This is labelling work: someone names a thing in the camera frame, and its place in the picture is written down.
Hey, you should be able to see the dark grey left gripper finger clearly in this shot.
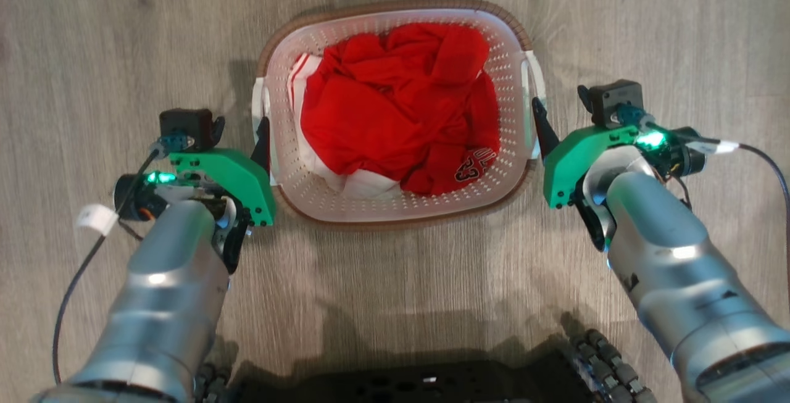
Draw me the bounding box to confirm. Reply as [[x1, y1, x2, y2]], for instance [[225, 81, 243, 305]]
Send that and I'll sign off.
[[249, 117, 272, 173]]

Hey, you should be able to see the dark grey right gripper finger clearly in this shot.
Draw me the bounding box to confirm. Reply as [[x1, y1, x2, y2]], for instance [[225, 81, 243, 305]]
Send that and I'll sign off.
[[531, 97, 560, 159]]

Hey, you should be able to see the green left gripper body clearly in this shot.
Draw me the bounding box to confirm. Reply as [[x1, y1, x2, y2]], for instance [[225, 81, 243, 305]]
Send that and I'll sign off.
[[114, 148, 277, 228]]

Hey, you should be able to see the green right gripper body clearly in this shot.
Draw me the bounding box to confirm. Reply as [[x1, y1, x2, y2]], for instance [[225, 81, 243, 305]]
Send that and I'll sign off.
[[543, 124, 708, 210]]

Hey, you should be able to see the white laundry basket brown rim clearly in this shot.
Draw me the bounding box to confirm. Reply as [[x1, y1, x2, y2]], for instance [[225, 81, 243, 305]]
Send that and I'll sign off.
[[251, 0, 547, 231]]

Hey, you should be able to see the white cloth with red stripes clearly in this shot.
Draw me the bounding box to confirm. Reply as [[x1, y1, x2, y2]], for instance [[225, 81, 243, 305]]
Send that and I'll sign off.
[[288, 52, 403, 201]]

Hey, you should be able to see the red garment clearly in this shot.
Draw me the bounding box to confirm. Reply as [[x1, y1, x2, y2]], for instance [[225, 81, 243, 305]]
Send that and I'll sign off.
[[300, 22, 501, 197]]

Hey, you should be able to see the black roller wheel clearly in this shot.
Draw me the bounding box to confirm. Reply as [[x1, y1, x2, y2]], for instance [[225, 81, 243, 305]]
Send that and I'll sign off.
[[569, 328, 660, 403], [193, 362, 234, 403]]

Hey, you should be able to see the black cable with white tag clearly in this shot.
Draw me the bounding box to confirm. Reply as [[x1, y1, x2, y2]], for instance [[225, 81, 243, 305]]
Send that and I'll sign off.
[[52, 149, 162, 386], [678, 131, 790, 251]]

